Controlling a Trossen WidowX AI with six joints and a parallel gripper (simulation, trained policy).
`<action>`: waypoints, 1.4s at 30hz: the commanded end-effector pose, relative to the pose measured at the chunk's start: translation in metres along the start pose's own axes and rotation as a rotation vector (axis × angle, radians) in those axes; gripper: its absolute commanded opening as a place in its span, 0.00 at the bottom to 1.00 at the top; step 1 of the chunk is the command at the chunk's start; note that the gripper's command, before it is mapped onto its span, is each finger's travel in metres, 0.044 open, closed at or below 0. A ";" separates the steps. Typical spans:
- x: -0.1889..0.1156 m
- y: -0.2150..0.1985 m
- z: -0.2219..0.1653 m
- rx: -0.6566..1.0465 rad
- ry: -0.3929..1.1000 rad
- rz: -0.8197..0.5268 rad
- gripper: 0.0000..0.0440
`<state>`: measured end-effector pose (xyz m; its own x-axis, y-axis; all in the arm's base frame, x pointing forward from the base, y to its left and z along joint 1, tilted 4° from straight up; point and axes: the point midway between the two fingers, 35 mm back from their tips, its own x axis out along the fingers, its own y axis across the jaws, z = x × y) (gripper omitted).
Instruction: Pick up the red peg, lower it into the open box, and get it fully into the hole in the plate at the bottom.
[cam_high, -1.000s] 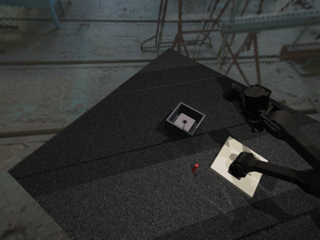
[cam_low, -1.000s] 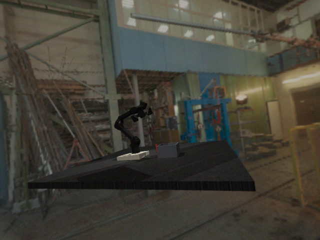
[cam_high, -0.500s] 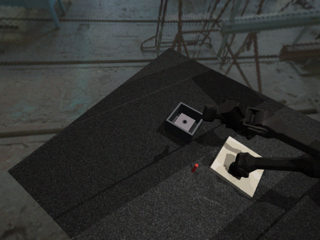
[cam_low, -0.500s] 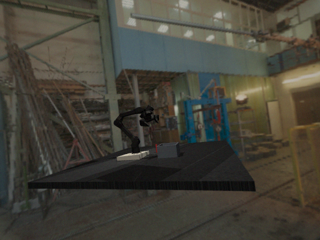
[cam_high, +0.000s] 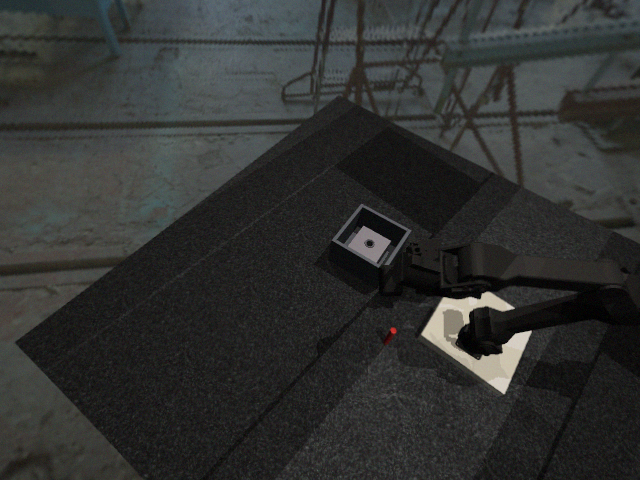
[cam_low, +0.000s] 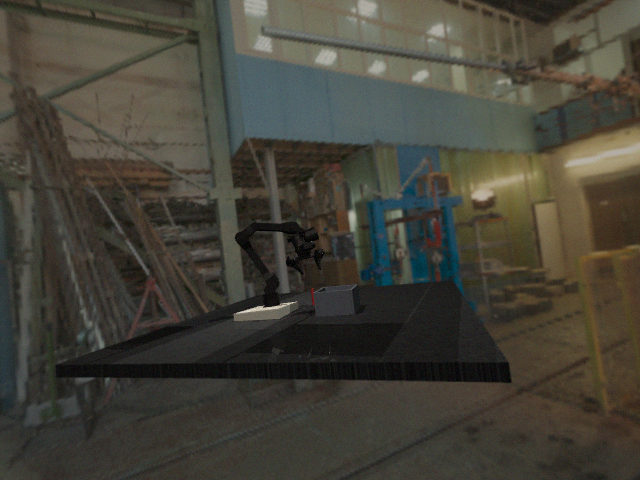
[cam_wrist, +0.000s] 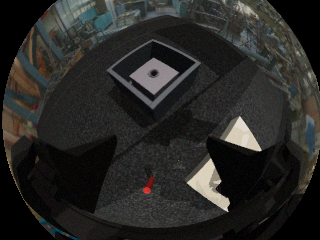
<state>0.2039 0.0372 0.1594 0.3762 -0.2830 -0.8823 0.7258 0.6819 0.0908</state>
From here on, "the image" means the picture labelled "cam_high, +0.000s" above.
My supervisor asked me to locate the red peg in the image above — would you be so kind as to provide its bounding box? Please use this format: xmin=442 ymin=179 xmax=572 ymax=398
xmin=383 ymin=327 xmax=396 ymax=345

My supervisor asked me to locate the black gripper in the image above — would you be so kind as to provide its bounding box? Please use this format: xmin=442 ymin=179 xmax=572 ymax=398
xmin=378 ymin=265 xmax=437 ymax=297

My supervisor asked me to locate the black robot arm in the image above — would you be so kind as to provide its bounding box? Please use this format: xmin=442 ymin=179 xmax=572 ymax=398
xmin=392 ymin=239 xmax=640 ymax=360

